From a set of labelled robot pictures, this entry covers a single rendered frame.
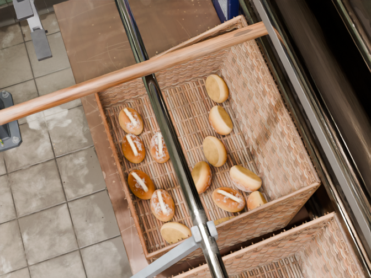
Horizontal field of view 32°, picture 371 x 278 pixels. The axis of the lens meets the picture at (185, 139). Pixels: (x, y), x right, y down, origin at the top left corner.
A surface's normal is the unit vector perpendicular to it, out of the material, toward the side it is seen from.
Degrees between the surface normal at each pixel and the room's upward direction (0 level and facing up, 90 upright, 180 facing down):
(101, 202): 0
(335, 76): 9
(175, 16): 0
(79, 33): 0
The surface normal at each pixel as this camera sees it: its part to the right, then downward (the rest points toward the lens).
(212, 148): -0.74, 0.01
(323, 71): 0.08, -0.48
